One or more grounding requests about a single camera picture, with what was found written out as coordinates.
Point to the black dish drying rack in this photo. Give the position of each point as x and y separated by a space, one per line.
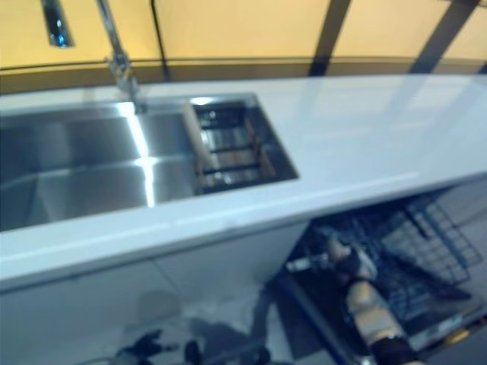
232 152

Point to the white glossy cabinet door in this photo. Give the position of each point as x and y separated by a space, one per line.
76 311
228 266

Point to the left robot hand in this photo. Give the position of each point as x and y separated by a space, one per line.
148 346

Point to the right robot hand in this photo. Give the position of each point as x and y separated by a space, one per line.
355 264

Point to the chrome pull-down kitchen faucet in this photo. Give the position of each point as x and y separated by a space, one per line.
118 57

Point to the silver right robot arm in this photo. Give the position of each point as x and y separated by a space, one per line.
373 315

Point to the dark window frame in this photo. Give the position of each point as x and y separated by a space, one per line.
330 38

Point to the dishwasher door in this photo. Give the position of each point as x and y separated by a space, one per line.
327 327

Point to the stainless steel sink basin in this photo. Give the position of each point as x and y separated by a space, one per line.
95 163

